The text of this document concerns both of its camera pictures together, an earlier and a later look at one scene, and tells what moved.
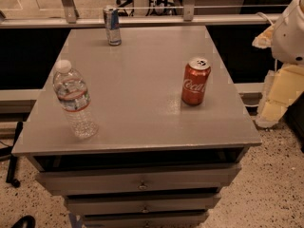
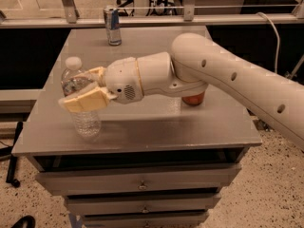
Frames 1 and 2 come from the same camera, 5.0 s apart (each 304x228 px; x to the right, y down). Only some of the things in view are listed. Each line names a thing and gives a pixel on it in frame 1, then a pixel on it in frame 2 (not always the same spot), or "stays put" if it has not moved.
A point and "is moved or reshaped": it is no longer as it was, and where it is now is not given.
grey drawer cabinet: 155,161 stays put
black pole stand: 6,153 stays put
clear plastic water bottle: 73,92 is moved or reshaped
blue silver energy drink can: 112,25 stays put
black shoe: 27,221 stays put
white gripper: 289,39 to 122,80
